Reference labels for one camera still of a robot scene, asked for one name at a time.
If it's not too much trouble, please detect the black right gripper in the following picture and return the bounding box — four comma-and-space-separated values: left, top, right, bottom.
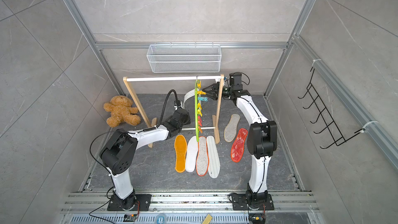
204, 84, 234, 103

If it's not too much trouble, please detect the grey striped insole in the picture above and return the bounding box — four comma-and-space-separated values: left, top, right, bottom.
206, 136, 220, 178
182, 89, 195, 108

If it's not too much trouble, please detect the yellow fuzzy insole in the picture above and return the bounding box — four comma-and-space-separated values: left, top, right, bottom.
174, 135, 187, 173

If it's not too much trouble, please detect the white foam insole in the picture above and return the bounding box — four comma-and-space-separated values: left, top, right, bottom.
185, 136, 199, 173

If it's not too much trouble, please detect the grey felt yellow-edged insole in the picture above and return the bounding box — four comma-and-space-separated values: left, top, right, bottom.
224, 114, 240, 143

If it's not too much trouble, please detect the grey felt orange-edged insole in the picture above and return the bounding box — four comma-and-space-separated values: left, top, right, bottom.
196, 136, 209, 176

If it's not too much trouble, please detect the red orange-edged insole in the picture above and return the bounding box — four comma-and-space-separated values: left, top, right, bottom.
231, 128, 248, 163

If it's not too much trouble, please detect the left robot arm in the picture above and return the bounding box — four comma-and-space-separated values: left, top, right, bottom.
95, 89, 191, 211

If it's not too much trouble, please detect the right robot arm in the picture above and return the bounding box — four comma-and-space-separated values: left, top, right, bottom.
202, 72, 277, 209

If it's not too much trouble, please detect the green round clip hanger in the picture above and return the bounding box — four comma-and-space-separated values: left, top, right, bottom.
194, 79, 206, 142

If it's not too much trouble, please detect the brown teddy bear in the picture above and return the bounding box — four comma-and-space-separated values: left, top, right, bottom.
103, 95, 141, 128

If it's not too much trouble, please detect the wooden clothes rack frame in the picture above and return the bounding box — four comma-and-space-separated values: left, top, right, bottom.
123, 74, 224, 149

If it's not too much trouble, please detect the white wire mesh basket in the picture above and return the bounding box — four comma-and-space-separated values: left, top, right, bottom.
147, 44, 222, 73

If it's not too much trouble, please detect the black wall hook rack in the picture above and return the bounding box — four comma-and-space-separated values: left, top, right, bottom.
297, 67, 377, 150

